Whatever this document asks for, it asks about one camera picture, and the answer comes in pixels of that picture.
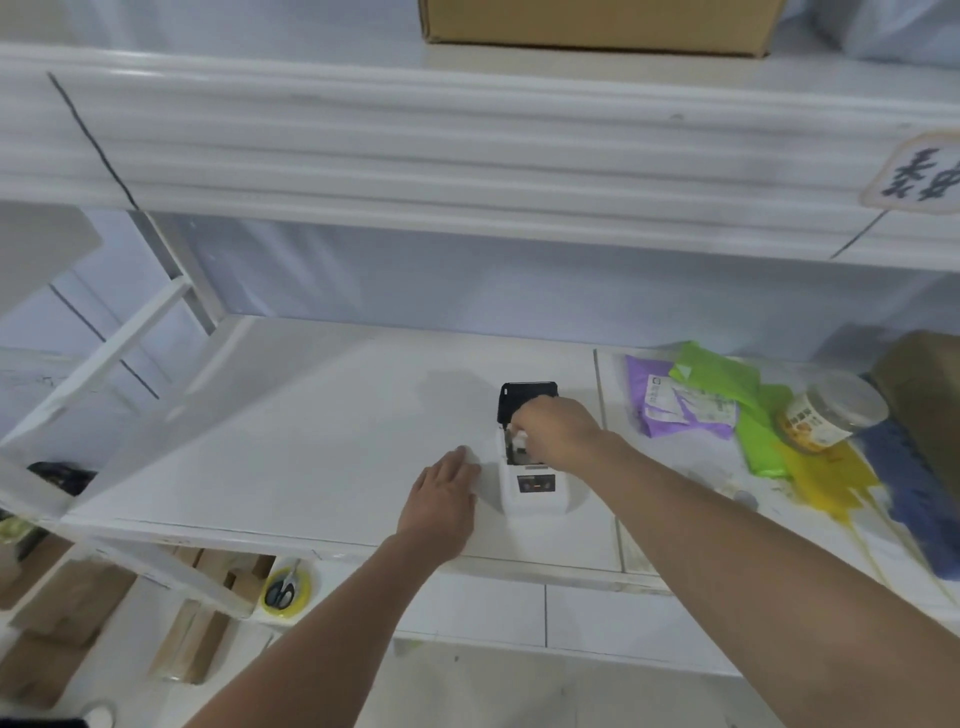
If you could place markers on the brown cardboard pieces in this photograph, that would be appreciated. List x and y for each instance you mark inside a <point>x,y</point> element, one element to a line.
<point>67,615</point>

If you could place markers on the yellow mailer bag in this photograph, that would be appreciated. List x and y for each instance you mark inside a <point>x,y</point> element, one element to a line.
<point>832,480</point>

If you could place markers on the green mailer bag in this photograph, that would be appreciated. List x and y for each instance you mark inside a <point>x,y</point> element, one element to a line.
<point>757,435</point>

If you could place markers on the white shipping label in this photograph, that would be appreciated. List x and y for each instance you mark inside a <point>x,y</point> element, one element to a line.
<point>686,401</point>

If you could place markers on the person's left hand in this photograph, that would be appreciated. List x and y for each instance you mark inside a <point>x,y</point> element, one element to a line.
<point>439,510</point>

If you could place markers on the person's left forearm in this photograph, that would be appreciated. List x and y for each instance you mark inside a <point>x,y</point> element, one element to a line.
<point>330,630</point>

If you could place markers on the person's left fingers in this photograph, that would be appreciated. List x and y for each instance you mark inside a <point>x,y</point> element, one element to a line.
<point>450,472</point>

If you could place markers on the white label printer black lid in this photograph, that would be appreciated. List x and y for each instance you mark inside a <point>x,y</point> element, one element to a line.
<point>536,495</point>

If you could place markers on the white label paper roll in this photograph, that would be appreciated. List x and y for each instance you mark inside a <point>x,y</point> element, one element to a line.
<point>519,444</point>

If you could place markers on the blue mailer bag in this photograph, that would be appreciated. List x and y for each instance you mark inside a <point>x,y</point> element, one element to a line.
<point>915,495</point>

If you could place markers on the person's right fingers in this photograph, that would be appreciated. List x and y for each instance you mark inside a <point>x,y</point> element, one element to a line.
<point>529,427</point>

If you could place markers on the wooden slats bundle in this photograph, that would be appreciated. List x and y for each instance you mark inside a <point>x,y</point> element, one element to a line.
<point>199,630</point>

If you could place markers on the white plastic bag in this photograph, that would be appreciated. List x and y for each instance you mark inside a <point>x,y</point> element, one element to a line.
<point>892,26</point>

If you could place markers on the yellow tape roll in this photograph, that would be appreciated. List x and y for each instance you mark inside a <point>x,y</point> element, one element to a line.
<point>300,596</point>

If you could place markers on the clear jar yellow label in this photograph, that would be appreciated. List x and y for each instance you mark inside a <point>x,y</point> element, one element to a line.
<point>829,412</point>

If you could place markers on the person's right hand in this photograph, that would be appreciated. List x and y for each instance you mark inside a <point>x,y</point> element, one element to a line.
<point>566,435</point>

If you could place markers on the person's right forearm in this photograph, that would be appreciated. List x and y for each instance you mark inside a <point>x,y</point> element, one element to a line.
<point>750,570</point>

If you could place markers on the purple mailer bag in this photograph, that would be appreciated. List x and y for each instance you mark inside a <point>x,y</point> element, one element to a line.
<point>645,375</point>

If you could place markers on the black device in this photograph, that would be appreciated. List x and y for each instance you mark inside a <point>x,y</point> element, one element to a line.
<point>64,476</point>

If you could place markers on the white shelf sign black print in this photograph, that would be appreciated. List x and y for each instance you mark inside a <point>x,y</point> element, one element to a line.
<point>919,176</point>

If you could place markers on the brown taped parcel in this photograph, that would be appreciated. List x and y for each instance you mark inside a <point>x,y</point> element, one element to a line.
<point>926,390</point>

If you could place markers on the brown cardboard box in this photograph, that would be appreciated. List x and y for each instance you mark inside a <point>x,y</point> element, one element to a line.
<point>600,22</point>

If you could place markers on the white metal shelf rack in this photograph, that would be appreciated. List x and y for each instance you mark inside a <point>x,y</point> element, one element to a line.
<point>450,150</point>

